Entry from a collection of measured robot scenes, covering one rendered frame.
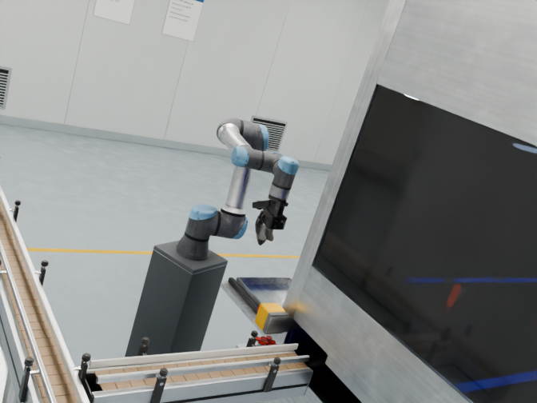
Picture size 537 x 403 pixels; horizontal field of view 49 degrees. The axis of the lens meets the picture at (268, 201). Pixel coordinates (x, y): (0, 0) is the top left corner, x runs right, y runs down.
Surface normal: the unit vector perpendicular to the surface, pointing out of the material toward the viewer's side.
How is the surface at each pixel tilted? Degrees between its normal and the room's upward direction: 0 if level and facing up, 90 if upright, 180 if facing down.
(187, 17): 90
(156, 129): 90
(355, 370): 90
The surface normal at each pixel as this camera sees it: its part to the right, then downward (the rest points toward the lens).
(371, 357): -0.81, -0.07
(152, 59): 0.50, 0.40
